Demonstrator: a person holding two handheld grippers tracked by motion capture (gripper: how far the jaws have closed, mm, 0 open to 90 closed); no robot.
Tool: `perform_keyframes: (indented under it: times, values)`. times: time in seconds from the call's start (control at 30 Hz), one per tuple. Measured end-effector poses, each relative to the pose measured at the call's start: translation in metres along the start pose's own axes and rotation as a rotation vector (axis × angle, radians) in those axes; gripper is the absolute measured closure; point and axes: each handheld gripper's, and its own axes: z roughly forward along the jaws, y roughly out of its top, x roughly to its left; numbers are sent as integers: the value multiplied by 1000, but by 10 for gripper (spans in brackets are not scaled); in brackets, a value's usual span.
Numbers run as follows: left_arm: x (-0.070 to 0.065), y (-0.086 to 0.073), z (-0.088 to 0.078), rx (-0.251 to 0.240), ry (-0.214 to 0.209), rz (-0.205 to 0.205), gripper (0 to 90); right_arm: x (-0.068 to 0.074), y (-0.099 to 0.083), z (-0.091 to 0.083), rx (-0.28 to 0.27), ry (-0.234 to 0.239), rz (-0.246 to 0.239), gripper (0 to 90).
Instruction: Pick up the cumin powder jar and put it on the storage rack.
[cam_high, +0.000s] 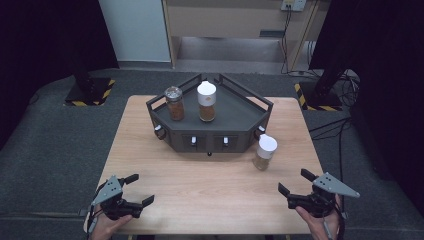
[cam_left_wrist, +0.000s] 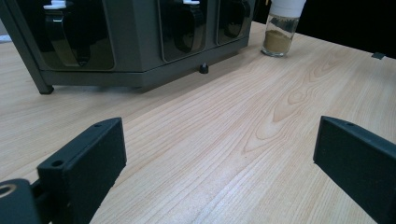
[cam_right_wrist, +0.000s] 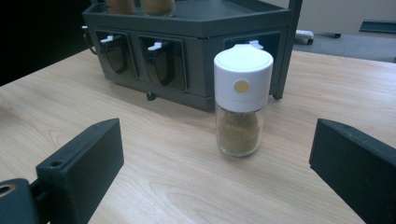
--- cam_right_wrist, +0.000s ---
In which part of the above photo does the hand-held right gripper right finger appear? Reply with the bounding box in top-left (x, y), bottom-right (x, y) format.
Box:
top-left (308, 118), bottom-right (396, 224)

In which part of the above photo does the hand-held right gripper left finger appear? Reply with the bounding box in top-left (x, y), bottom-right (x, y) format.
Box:
top-left (35, 118), bottom-right (125, 224)

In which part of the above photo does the white lid glass spice jar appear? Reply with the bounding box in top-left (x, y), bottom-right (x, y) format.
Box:
top-left (213, 43), bottom-right (275, 159)
top-left (139, 0), bottom-right (177, 18)

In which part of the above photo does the silver lid glass spice jar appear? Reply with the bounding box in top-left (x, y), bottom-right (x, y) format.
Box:
top-left (104, 0), bottom-right (138, 16)

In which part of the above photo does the dark grey corner spice rack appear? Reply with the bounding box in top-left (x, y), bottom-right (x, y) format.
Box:
top-left (81, 0), bottom-right (304, 113)

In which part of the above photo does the white power strip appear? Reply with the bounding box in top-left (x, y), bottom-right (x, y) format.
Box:
top-left (294, 29), bottom-right (315, 46)

